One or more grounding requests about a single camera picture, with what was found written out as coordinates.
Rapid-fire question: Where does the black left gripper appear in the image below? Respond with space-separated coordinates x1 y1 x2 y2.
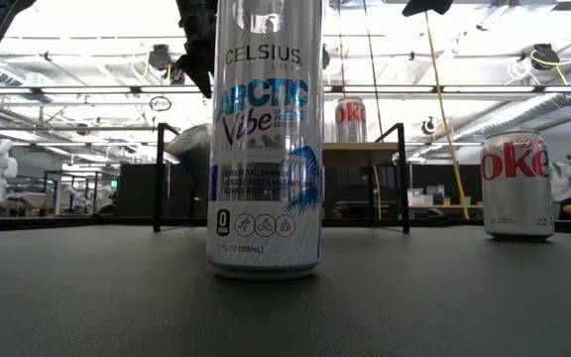
173 0 217 99

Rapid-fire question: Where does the blue silver Red Bull can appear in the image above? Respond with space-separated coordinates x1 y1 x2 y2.
165 123 212 165

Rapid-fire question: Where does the silver Diet Coke can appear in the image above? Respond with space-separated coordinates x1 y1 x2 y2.
335 96 369 144
480 129 556 243

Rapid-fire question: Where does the white silver Celsius can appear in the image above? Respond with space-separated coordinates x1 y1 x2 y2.
206 0 324 282

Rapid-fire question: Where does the long ceiling light strip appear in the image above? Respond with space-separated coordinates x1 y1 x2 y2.
0 84 571 95

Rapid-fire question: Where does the white storage box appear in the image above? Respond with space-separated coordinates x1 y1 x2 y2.
409 191 436 207

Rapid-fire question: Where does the black table mat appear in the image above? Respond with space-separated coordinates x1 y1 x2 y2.
0 225 571 357

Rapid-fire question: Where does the ceiling cable reel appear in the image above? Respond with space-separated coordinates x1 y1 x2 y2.
146 43 186 85
516 42 571 88

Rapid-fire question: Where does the round hanging ring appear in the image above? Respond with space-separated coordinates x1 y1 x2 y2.
148 94 173 113

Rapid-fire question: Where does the black power cable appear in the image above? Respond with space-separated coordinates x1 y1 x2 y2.
362 0 386 139

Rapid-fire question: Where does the long yellow cable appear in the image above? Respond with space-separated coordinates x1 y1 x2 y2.
423 13 471 221

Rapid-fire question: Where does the black partition wall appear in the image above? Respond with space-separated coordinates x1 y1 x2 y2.
116 162 210 220

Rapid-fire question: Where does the silver ventilation duct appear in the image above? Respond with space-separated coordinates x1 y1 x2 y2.
451 92 571 150
0 57 57 103

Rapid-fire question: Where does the wooden shelf black metal frame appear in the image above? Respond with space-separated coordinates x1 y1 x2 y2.
153 122 412 235

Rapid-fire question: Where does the short yellow cable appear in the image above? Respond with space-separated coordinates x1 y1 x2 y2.
372 164 384 221

